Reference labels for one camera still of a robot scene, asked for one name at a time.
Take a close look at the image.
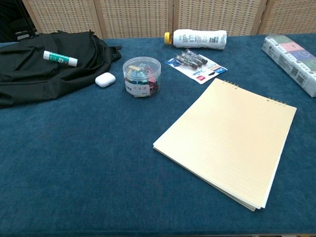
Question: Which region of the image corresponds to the clear jar of binder clips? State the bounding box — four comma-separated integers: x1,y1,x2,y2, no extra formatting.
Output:
122,56,162,98

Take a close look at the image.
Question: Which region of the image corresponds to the black backpack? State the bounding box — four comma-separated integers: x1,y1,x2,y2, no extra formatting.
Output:
0,29,123,109

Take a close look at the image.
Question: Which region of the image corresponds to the blue table cover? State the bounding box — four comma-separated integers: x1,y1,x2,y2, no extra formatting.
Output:
0,33,316,237

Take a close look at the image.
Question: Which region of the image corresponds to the wicker folding screen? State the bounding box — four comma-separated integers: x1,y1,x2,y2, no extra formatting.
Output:
22,0,316,39

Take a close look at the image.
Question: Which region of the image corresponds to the white bottle yellow cap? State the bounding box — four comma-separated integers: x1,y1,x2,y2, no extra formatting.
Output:
164,29,228,51

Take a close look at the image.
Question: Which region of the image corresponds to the white earbuds case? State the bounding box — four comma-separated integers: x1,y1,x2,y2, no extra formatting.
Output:
95,73,116,88

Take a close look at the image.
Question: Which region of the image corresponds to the blister card of pens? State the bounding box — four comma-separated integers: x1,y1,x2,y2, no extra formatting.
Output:
164,48,228,85

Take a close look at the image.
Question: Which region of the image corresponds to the white green glue stick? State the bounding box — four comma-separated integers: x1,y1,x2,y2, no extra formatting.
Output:
43,50,79,67

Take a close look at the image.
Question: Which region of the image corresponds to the multipack of pocket tissues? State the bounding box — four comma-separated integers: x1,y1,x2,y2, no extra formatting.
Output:
261,34,316,98

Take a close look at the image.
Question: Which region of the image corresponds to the black tripod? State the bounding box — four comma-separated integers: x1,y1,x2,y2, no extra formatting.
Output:
18,0,39,38

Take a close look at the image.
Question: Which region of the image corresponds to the spiral notebook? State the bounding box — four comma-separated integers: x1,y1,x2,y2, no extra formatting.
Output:
152,78,297,212

